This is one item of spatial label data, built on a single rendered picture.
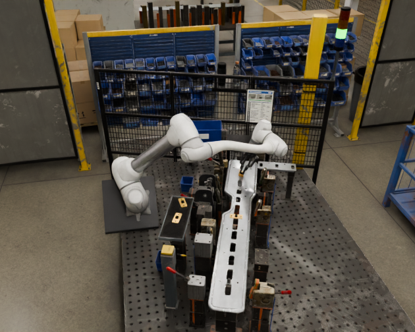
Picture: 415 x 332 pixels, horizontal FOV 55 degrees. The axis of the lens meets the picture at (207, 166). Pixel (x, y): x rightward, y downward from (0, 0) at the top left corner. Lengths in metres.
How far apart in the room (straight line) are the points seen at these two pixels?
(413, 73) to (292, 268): 3.63
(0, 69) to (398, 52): 4.43
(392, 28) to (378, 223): 2.27
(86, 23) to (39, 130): 2.73
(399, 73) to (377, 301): 3.52
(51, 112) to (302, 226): 2.95
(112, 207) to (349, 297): 1.70
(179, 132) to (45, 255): 2.05
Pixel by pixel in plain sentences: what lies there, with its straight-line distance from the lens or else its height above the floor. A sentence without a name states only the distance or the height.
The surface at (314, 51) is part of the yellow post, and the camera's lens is 3.18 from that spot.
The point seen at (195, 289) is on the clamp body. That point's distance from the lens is 2.18.
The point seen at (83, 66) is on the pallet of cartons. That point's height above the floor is 0.74.
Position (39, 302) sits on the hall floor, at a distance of 3.67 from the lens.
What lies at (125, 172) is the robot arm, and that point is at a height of 1.16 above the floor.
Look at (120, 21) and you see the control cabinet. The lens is 9.25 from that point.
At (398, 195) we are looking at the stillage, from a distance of 4.56.
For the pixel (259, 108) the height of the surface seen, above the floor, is 1.29.
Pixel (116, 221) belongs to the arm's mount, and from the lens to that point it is 2.99.
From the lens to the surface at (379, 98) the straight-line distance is 5.63.
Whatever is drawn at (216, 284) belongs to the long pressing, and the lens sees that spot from 2.22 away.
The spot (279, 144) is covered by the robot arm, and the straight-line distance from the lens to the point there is 2.67.
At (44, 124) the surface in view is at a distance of 4.78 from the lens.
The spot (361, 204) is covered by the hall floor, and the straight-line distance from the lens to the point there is 4.56.
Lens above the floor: 2.72
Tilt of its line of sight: 34 degrees down
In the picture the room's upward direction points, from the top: straight up
